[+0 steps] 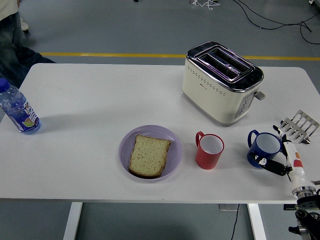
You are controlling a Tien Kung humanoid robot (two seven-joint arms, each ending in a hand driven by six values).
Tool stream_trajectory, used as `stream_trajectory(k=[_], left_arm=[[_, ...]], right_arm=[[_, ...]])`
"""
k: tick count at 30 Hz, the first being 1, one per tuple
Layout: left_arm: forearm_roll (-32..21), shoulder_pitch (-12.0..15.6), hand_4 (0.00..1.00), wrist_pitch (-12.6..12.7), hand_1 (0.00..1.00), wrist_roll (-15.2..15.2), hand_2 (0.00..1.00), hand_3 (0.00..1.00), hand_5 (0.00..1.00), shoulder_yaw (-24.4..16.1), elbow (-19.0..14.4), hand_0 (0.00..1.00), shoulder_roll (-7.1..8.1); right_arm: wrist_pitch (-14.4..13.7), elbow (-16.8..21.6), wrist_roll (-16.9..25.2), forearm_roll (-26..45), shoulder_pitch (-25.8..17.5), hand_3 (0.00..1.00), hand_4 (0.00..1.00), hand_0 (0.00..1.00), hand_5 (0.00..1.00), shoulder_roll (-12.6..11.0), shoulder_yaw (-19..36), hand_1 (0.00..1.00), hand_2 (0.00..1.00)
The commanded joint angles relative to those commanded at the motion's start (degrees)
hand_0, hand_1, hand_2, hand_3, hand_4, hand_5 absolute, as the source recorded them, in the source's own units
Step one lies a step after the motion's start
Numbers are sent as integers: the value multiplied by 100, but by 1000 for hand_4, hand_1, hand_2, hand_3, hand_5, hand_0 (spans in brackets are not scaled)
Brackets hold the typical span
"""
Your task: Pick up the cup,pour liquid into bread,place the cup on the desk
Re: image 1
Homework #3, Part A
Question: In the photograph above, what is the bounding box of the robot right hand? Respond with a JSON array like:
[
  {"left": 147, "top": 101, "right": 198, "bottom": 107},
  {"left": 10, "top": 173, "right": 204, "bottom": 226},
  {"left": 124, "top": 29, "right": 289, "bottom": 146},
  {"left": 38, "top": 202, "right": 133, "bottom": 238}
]
[{"left": 251, "top": 124, "right": 314, "bottom": 192}]

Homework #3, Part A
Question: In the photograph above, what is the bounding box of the blue cup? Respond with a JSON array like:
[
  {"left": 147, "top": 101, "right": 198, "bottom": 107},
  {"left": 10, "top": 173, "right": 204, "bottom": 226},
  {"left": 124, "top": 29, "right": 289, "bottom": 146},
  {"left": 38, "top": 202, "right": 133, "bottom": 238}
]
[{"left": 247, "top": 129, "right": 283, "bottom": 169}]

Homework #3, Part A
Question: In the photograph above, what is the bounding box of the red cup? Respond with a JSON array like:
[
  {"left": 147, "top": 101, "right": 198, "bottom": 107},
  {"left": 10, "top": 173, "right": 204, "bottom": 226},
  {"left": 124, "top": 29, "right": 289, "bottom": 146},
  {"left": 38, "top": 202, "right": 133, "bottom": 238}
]
[{"left": 195, "top": 130, "right": 225, "bottom": 171}]

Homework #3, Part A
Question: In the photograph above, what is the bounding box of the bread slice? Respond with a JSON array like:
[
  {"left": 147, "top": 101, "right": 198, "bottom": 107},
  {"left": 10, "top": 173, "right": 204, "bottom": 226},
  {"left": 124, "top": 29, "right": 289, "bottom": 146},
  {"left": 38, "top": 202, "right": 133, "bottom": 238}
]
[{"left": 128, "top": 134, "right": 172, "bottom": 179}]

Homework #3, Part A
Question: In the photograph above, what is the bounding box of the metal toast rack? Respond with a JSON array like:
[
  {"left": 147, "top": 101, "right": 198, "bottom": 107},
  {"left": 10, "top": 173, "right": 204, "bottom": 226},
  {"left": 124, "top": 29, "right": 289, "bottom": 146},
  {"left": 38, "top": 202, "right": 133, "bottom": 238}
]
[{"left": 279, "top": 109, "right": 320, "bottom": 145}]

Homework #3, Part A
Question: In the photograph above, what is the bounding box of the white table leg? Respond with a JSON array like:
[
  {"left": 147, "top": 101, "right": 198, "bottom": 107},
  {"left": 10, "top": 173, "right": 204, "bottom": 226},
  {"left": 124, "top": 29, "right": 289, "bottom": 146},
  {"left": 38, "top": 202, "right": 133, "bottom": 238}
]
[
  {"left": 62, "top": 201, "right": 83, "bottom": 240},
  {"left": 246, "top": 203, "right": 267, "bottom": 240}
]

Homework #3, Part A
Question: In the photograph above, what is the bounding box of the grey box under table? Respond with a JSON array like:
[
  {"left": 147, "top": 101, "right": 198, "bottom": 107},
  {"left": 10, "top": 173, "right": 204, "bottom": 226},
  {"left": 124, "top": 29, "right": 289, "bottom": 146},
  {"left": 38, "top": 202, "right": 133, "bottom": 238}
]
[{"left": 218, "top": 203, "right": 240, "bottom": 212}]

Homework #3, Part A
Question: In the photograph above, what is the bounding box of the cream chrome toaster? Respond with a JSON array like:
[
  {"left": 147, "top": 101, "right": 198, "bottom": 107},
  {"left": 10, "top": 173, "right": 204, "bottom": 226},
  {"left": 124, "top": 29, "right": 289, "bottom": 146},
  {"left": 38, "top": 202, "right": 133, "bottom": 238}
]
[{"left": 181, "top": 41, "right": 266, "bottom": 128}]

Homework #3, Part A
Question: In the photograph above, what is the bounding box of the purple plate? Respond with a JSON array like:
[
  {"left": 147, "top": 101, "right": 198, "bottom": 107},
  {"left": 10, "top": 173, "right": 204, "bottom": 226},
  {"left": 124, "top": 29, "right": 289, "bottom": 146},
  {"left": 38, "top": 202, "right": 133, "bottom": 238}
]
[{"left": 118, "top": 124, "right": 183, "bottom": 184}]

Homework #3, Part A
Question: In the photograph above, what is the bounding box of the clear blue-capped drink bottle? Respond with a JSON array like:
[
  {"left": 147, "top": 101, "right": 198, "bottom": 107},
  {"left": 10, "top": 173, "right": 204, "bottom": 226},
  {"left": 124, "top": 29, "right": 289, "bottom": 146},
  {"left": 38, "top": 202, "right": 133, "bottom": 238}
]
[{"left": 0, "top": 77, "right": 42, "bottom": 135}]

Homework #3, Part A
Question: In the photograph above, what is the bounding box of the black cable under table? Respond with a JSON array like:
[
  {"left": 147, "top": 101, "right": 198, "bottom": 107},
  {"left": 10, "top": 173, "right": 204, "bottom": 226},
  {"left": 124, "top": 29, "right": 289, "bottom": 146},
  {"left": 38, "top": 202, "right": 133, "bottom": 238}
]
[{"left": 229, "top": 203, "right": 240, "bottom": 240}]

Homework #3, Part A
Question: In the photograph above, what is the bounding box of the black floor cable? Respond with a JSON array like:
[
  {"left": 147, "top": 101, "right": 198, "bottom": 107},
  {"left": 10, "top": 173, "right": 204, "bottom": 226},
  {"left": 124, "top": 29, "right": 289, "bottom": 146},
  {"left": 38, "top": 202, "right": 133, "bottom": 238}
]
[{"left": 232, "top": 0, "right": 320, "bottom": 45}]

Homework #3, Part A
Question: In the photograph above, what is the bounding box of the white floor cable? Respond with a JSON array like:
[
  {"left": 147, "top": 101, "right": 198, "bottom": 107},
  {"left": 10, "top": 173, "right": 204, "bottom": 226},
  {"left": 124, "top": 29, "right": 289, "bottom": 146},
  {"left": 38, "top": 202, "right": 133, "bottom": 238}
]
[{"left": 188, "top": 0, "right": 221, "bottom": 11}]

